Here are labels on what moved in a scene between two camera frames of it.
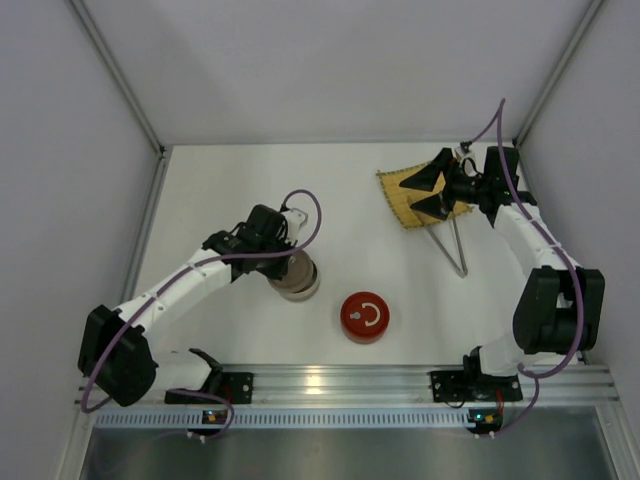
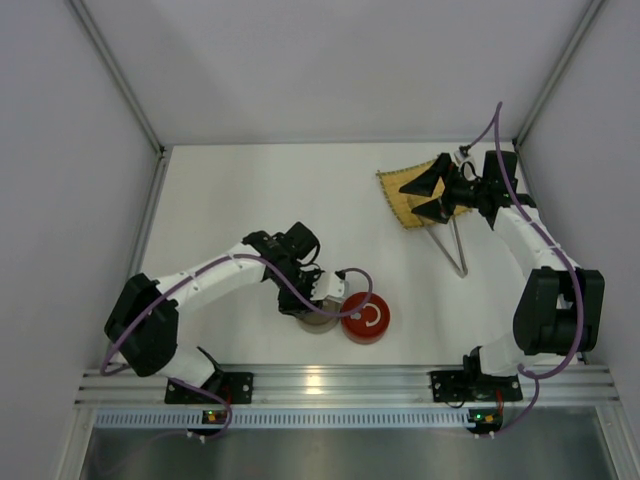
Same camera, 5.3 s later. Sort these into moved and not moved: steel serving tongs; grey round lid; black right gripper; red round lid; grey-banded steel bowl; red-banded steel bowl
Moved: grey-banded steel bowl; grey round lid
Not moved: red-banded steel bowl; red round lid; black right gripper; steel serving tongs
